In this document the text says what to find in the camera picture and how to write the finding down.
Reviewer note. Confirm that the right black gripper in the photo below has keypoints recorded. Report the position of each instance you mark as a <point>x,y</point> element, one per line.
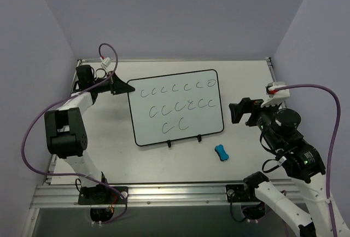
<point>250,114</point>

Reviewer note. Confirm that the aluminium rail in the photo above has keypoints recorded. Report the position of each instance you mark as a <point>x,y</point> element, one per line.
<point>140,195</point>
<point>274,75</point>
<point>52,164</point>

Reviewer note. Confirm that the aluminium front rail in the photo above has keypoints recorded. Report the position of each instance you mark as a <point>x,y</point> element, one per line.
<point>140,195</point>

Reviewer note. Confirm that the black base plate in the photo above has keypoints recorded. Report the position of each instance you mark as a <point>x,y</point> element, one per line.
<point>99,195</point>
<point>238,193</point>

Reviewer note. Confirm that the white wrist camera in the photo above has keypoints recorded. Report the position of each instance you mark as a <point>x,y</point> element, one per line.
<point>275,97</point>
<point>105,62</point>

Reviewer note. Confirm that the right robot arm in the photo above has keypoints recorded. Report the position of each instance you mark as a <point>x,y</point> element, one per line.
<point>301,162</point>

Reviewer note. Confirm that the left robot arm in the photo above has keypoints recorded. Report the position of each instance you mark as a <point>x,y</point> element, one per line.
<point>66,136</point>

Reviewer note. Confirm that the white whiteboard black frame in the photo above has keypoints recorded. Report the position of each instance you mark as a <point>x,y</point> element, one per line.
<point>175,107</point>

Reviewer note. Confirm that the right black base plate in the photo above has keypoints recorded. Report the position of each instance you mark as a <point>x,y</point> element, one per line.
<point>238,193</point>

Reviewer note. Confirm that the aluminium right side rail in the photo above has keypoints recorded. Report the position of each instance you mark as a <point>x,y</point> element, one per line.
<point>274,75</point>

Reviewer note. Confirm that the blue bone-shaped eraser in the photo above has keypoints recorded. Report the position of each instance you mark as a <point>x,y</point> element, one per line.
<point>222,154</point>

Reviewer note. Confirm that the aluminium left side rail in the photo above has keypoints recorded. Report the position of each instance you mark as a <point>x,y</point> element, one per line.
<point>52,164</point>

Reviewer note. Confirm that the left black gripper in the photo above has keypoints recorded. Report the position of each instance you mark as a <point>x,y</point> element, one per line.
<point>112,84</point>

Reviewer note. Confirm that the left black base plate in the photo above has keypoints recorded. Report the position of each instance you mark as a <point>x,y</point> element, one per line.
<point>99,195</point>

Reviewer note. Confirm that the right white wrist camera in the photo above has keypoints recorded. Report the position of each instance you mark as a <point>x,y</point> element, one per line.
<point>275,97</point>

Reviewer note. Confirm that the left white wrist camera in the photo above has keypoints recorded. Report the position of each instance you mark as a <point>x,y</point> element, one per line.
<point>105,62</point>

